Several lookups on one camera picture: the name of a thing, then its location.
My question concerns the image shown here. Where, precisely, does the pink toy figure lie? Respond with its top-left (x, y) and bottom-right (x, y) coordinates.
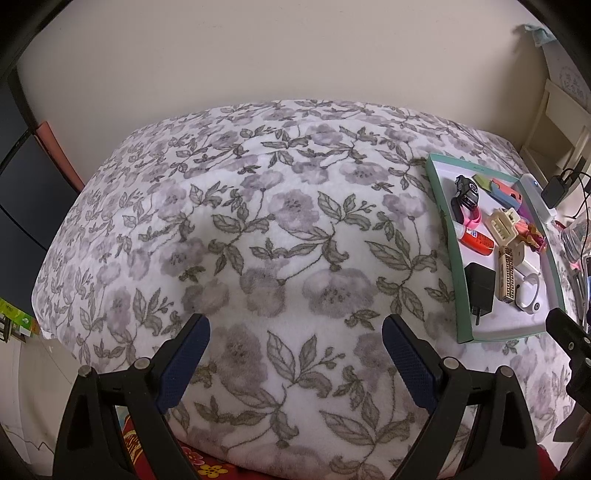
top-left (515, 218), bottom-right (549, 253)

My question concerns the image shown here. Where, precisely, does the black wall charger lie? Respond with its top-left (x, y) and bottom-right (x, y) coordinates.
top-left (464, 261), bottom-right (498, 328)

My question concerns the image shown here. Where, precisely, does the white wooden shelf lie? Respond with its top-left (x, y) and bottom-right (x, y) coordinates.
top-left (521, 78), bottom-right (591, 186)

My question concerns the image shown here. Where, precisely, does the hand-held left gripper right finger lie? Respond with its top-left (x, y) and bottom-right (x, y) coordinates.
top-left (382, 314), bottom-right (541, 480)

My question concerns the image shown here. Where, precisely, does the white and teal box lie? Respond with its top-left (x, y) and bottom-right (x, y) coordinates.
top-left (516, 23), bottom-right (591, 118)

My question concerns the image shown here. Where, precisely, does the pink and blue phone case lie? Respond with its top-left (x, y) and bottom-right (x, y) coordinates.
top-left (490, 177), bottom-right (526, 209)

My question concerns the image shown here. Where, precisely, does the floral blanket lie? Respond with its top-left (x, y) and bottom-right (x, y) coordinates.
top-left (31, 99), bottom-right (583, 480)

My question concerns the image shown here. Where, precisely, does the pink wristwatch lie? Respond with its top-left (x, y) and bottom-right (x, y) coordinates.
top-left (450, 196), bottom-right (484, 230)

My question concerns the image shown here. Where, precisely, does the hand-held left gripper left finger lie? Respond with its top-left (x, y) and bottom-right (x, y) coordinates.
top-left (53, 314), bottom-right (211, 480)

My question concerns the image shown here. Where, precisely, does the white wristwatch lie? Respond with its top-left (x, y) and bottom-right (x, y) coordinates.
top-left (513, 272), bottom-right (543, 315)

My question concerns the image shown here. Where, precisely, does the black cable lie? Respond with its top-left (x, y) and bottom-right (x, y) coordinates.
top-left (556, 158), bottom-right (591, 220)

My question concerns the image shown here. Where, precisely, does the black toy car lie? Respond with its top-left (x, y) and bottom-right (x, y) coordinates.
top-left (454, 175), bottom-right (482, 208)

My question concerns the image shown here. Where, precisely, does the white power strip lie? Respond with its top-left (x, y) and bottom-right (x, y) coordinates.
top-left (521, 174), bottom-right (560, 225)

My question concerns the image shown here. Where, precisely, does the teal shallow box tray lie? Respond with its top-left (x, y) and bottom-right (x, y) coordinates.
top-left (424, 152), bottom-right (567, 344)

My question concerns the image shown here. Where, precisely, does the red patterned cloth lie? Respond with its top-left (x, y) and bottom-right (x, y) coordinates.
top-left (117, 410), bottom-right (242, 480)

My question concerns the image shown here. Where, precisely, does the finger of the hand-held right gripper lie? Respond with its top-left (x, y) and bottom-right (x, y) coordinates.
top-left (546, 308), bottom-right (591, 366)

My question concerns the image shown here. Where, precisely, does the dark cabinet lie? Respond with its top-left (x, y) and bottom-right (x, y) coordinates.
top-left (0, 65), bottom-right (86, 326)

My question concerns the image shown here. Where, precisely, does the red glue tube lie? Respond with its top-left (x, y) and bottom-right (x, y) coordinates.
top-left (458, 225), bottom-right (496, 256)

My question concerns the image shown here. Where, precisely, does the green box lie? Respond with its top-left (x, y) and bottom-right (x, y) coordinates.
top-left (0, 297), bottom-right (42, 345)

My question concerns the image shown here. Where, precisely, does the black power adapter with cable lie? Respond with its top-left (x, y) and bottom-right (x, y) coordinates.
top-left (540, 177), bottom-right (572, 209)

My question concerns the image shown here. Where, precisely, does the cream ribbed plastic clip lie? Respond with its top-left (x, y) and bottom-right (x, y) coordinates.
top-left (489, 207), bottom-right (521, 244)

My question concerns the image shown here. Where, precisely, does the patterned wooden block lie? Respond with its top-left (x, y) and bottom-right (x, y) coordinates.
top-left (497, 246), bottom-right (519, 304)

